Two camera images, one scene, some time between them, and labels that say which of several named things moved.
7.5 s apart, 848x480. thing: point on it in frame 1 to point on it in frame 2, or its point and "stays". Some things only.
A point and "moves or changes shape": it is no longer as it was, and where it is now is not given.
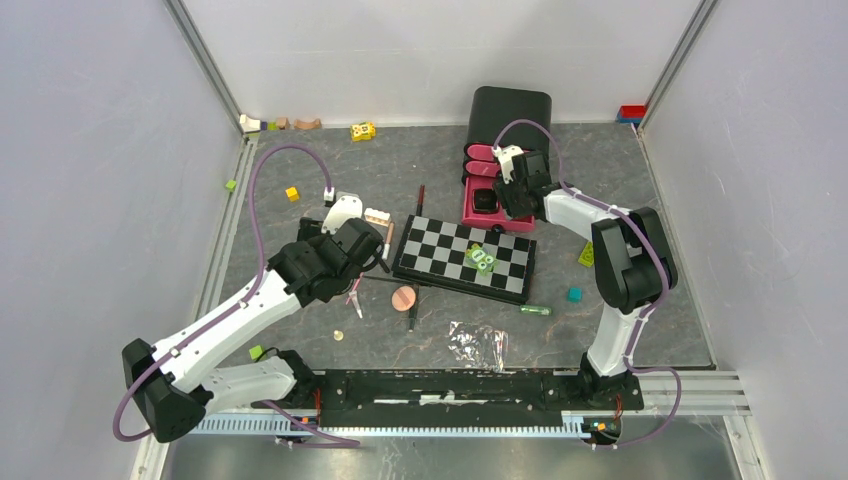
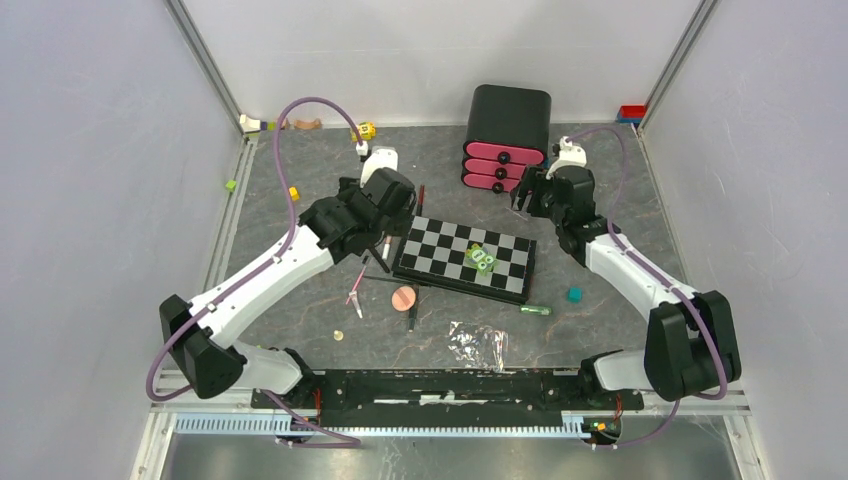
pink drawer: (485, 169) stays
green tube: (535, 310) stays
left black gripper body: (316, 242) to (395, 223)
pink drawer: (490, 219) moves or changes shape
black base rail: (429, 398) stays
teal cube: (575, 294) stays
